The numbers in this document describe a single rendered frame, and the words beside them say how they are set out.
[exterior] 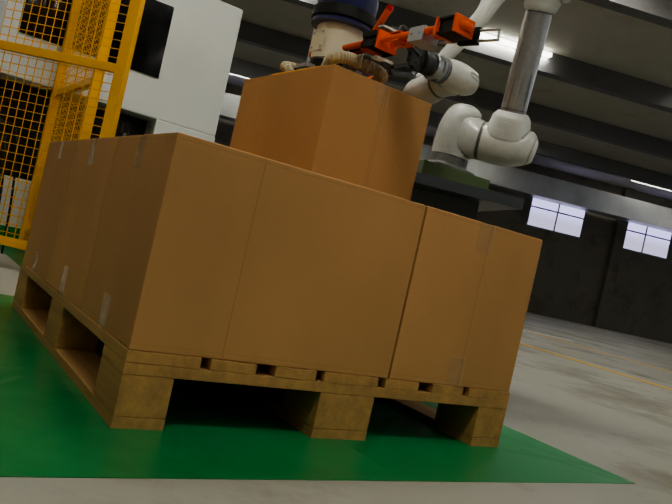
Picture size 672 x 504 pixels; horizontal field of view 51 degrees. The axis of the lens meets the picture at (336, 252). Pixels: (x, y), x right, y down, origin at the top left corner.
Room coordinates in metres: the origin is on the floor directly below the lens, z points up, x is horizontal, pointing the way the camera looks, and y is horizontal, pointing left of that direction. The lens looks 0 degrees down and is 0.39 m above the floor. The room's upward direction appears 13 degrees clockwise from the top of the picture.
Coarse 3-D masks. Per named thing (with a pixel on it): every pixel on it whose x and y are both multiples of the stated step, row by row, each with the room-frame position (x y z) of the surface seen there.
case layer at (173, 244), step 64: (64, 192) 1.94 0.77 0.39; (128, 192) 1.44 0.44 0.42; (192, 192) 1.29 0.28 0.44; (256, 192) 1.35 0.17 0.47; (320, 192) 1.43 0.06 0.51; (64, 256) 1.80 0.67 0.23; (128, 256) 1.36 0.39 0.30; (192, 256) 1.30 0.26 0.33; (256, 256) 1.37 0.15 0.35; (320, 256) 1.45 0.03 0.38; (384, 256) 1.54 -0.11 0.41; (448, 256) 1.63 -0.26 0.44; (512, 256) 1.75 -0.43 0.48; (128, 320) 1.29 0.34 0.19; (192, 320) 1.32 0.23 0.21; (256, 320) 1.39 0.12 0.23; (320, 320) 1.47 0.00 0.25; (384, 320) 1.56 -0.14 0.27; (448, 320) 1.66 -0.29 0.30; (512, 320) 1.77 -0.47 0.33; (448, 384) 1.68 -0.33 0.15
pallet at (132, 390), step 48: (48, 288) 1.87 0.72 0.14; (48, 336) 1.77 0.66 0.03; (96, 336) 1.75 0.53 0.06; (96, 384) 1.37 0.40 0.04; (144, 384) 1.28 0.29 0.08; (240, 384) 1.38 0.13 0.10; (288, 384) 1.44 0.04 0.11; (336, 384) 1.51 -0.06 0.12; (384, 384) 1.58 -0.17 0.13; (432, 384) 1.66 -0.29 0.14; (336, 432) 1.52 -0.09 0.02; (480, 432) 1.76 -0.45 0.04
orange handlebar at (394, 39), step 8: (464, 24) 1.90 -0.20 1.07; (472, 24) 1.91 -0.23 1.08; (392, 32) 2.14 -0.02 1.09; (400, 32) 2.12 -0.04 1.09; (408, 32) 2.08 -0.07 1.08; (424, 32) 2.02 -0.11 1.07; (432, 32) 1.99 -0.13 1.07; (384, 40) 2.17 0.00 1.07; (392, 40) 2.13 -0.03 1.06; (400, 40) 2.12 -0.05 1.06; (344, 48) 2.35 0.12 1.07; (352, 48) 2.32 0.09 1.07
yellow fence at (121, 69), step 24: (24, 0) 3.22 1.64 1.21; (144, 0) 3.18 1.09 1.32; (96, 24) 3.19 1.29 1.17; (0, 48) 3.21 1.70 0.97; (24, 48) 3.19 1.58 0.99; (48, 48) 3.20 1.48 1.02; (72, 48) 3.20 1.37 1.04; (120, 48) 3.15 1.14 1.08; (0, 72) 3.22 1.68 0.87; (120, 72) 3.14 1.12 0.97; (0, 96) 3.22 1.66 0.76; (120, 96) 3.15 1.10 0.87; (72, 120) 3.19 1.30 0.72; (0, 144) 3.21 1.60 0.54; (24, 192) 3.20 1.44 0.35; (0, 240) 3.19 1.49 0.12
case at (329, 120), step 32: (256, 96) 2.47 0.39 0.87; (288, 96) 2.28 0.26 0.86; (320, 96) 2.12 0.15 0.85; (352, 96) 2.14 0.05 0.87; (384, 96) 2.20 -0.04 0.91; (256, 128) 2.43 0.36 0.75; (288, 128) 2.24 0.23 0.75; (320, 128) 2.09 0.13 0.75; (352, 128) 2.15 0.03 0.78; (384, 128) 2.22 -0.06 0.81; (416, 128) 2.29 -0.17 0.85; (288, 160) 2.21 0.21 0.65; (320, 160) 2.10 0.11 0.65; (352, 160) 2.17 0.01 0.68; (384, 160) 2.24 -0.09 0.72; (416, 160) 2.31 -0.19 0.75; (384, 192) 2.25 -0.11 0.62
